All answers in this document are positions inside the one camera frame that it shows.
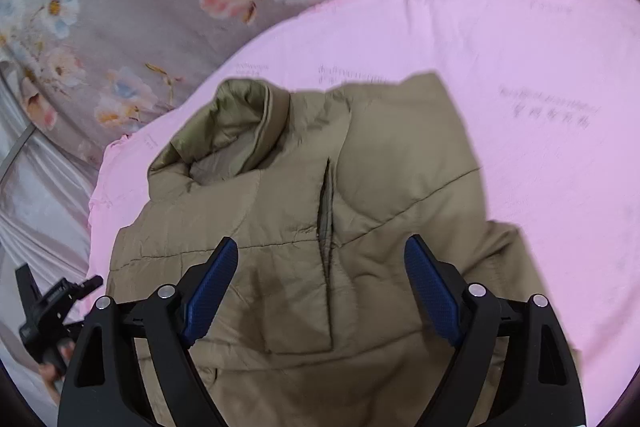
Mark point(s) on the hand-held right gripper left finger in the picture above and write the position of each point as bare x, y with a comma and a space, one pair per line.
212, 292

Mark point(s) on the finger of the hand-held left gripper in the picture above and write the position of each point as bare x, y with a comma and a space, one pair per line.
85, 286

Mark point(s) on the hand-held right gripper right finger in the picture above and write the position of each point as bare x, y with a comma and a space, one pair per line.
432, 292

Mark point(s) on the khaki padded jacket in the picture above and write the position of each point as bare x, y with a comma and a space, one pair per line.
300, 157

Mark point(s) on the person's left hand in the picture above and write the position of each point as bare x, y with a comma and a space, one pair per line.
50, 372

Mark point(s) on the silver satin cloth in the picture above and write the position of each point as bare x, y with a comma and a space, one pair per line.
40, 207

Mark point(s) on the grey metal pole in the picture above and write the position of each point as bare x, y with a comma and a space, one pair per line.
15, 152

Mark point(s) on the pink blanket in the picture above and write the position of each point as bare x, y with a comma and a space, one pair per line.
500, 32

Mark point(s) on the grey floral bedsheet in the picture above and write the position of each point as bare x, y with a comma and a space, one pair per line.
150, 7

